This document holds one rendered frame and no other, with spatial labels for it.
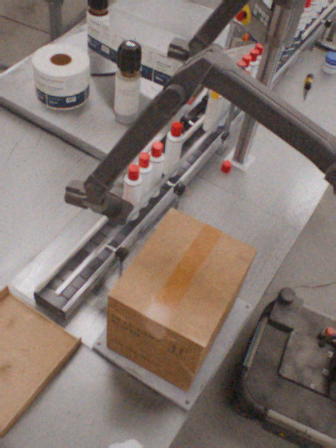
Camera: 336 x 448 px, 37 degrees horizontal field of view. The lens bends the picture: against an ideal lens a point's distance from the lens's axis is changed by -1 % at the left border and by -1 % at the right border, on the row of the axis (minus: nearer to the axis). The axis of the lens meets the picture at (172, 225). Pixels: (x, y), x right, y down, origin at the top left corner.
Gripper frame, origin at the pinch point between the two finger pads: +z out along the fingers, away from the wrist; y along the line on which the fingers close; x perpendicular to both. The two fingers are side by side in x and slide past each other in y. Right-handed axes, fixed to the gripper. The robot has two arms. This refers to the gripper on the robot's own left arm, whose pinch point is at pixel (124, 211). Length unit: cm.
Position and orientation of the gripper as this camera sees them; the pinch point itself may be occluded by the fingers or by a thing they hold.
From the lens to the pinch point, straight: 150.0
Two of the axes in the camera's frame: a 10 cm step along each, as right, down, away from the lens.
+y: -8.3, -4.9, 2.6
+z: 2.5, 0.9, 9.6
